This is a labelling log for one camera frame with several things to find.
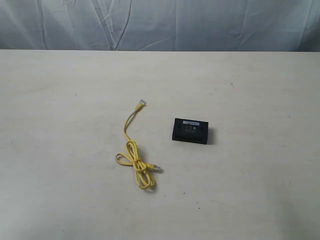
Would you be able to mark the grey wrinkled backdrop curtain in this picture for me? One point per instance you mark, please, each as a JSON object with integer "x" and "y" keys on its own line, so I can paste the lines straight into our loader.
{"x": 161, "y": 25}

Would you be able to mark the black network switch box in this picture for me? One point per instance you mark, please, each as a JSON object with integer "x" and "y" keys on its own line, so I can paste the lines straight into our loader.
{"x": 190, "y": 131}

